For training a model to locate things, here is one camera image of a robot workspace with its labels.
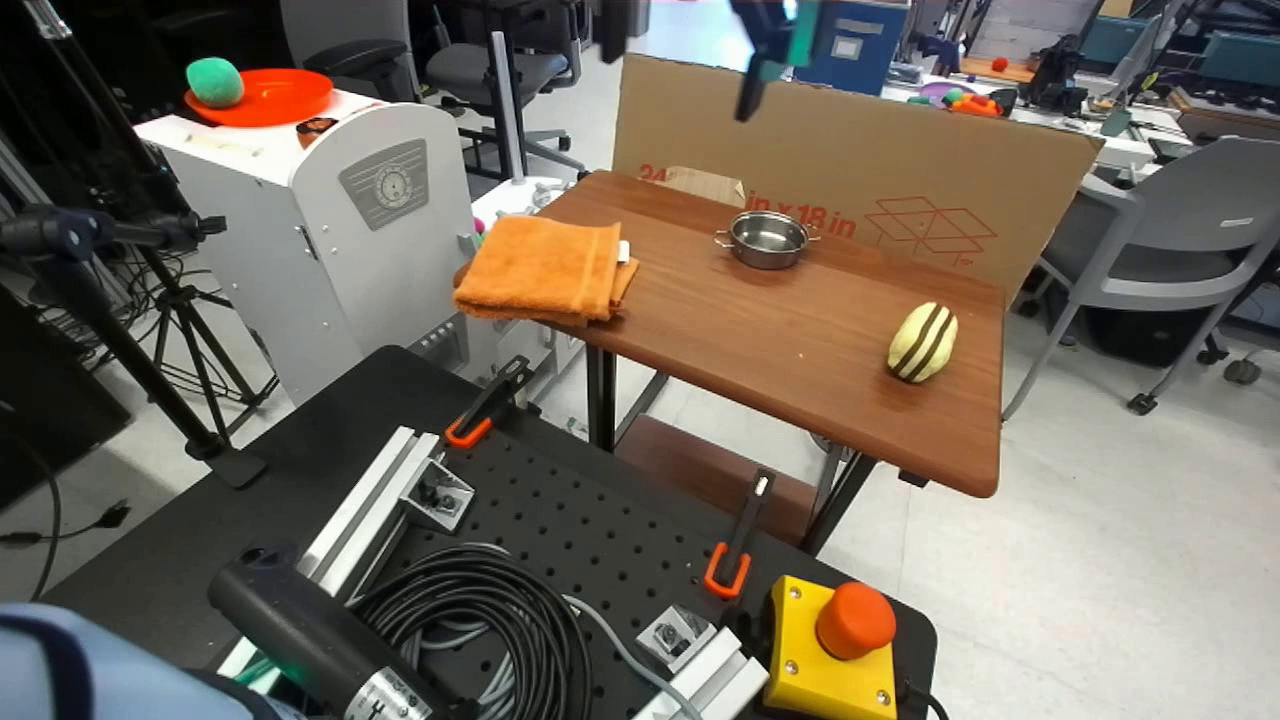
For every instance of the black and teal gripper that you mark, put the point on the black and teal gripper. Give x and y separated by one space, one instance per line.
797 25

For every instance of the yellow striped squash toy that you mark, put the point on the yellow striped squash toy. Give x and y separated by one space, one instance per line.
921 341

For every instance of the blue box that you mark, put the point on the blue box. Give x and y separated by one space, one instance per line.
852 43

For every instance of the brown cardboard box panel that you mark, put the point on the brown cardboard box panel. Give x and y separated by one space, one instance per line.
867 164

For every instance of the wooden table with black legs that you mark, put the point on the wooden table with black legs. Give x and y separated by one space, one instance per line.
803 334

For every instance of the dark office chair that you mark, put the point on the dark office chair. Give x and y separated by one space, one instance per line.
486 60

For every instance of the folded orange cloth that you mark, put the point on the folded orange cloth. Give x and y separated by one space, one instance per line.
544 267

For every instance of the grey plastic chair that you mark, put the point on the grey plastic chair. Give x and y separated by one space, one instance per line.
1175 224

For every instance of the white metal machine cabinet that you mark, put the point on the white metal machine cabinet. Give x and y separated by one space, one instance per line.
323 224

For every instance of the black perforated breadboard table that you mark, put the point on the black perforated breadboard table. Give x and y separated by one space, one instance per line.
562 523

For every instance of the orange plastic plate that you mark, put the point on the orange plastic plate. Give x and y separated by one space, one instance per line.
264 99

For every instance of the green ball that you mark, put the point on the green ball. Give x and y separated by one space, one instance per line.
213 80

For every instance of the yellow emergency stop button box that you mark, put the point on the yellow emergency stop button box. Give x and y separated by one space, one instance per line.
830 649

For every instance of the aluminium extrusion rail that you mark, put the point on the aluminium extrusion rail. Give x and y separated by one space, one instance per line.
372 505
701 675

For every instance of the black camera tripod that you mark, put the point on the black camera tripod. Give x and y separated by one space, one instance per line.
121 283

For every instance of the black cylindrical camera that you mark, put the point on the black cylindrical camera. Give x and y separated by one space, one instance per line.
323 646

